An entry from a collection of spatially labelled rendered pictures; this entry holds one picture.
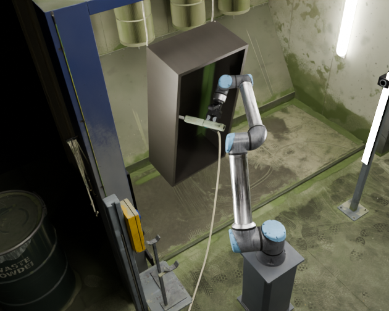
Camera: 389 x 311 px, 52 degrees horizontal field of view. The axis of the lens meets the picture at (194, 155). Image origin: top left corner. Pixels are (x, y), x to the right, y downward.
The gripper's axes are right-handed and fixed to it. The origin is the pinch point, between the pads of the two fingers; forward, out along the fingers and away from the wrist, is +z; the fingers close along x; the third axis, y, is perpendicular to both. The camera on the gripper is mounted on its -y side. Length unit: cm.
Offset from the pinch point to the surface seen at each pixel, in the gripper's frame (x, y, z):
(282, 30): 20, 176, -157
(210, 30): 13, -20, -63
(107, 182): 19, -72, 57
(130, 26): 107, 18, -70
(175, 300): -34, -50, 107
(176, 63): 15, -47, -26
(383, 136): -116, 169, -61
